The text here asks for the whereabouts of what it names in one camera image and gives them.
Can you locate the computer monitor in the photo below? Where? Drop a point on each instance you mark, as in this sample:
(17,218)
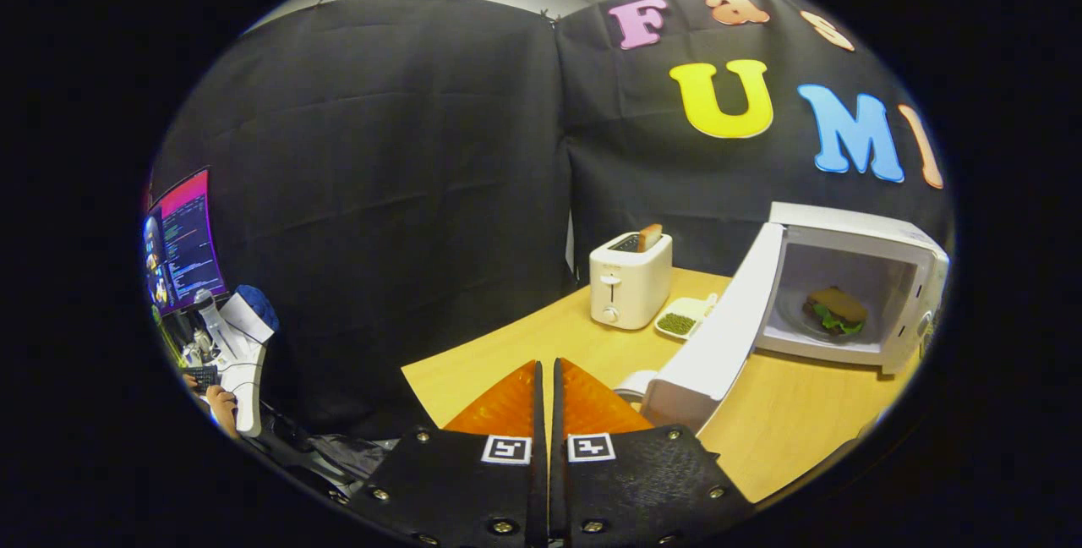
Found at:
(188,243)

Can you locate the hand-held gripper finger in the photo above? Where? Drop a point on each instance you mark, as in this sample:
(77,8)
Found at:
(558,480)
(539,480)

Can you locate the toast slice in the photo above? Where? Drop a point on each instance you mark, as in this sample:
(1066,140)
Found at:
(649,237)

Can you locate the white toaster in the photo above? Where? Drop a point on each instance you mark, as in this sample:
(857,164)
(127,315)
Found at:
(630,282)

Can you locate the white and blue device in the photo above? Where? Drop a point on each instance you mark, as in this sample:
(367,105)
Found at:
(245,379)

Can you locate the white divided bean dish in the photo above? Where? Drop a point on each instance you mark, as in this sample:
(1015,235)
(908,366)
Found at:
(680,324)

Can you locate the white microwave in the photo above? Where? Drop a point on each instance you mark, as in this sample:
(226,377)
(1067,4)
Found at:
(727,337)

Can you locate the black keyboard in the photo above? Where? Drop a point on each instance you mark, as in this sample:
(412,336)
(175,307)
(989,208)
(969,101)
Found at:
(201,377)

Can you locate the brown bread lettuce sandwich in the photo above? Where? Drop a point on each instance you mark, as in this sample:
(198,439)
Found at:
(837,304)

